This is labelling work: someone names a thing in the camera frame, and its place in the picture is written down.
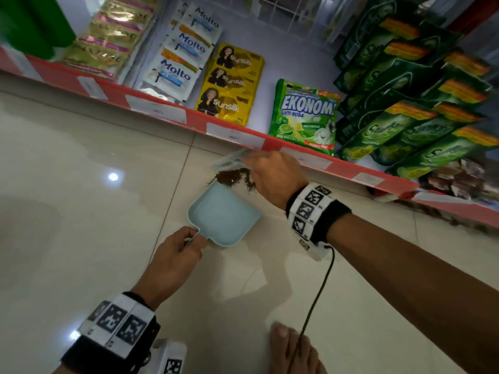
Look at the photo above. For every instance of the person's left hand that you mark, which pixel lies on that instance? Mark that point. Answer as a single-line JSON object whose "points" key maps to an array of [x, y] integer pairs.
{"points": [[171, 268]]}

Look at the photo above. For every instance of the person's right hand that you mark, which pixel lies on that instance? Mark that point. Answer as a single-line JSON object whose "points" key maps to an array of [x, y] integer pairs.
{"points": [[276, 179]]}

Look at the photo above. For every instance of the light blue small brush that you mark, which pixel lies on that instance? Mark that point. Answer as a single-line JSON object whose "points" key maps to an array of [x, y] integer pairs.
{"points": [[230, 161]]}

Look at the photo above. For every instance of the light blue plastic dustpan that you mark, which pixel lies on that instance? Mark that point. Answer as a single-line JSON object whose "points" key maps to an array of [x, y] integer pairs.
{"points": [[222, 218]]}

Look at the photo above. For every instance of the person's right forearm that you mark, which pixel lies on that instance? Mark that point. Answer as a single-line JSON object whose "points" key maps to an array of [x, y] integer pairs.
{"points": [[421, 288]]}

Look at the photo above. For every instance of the person's left forearm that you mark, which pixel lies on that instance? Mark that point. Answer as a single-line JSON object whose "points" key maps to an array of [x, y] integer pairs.
{"points": [[62, 370]]}

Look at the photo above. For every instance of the person's right foot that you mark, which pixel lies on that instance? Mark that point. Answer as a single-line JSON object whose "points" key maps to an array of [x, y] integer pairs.
{"points": [[292, 354]]}

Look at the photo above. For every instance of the light green detergent pouch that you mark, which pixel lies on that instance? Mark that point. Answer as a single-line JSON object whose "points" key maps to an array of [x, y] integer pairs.
{"points": [[304, 116]]}

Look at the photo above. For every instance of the strip of yellow sachets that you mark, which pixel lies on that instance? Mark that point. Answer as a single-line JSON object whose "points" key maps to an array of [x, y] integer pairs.
{"points": [[230, 85]]}

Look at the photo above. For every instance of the strip of white blue sachets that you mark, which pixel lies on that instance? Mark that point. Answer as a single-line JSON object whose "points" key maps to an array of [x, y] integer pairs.
{"points": [[179, 58]]}

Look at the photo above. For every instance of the row of dark green pouches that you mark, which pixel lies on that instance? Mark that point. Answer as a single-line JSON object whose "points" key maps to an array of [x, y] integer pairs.
{"points": [[409, 93]]}

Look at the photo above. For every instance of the store shelf with red edge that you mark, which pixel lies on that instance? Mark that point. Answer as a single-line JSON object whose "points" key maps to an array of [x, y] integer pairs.
{"points": [[113, 95]]}

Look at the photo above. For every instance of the stack of small brown packets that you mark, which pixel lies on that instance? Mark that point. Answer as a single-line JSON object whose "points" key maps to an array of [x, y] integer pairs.
{"points": [[460, 179]]}

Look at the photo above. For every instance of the strip of gold sachets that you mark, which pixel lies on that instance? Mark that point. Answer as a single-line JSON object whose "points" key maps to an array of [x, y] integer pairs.
{"points": [[109, 38]]}

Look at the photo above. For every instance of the green shampoo bottle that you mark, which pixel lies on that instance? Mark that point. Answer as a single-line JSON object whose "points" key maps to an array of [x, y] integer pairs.
{"points": [[23, 35], [54, 19]]}

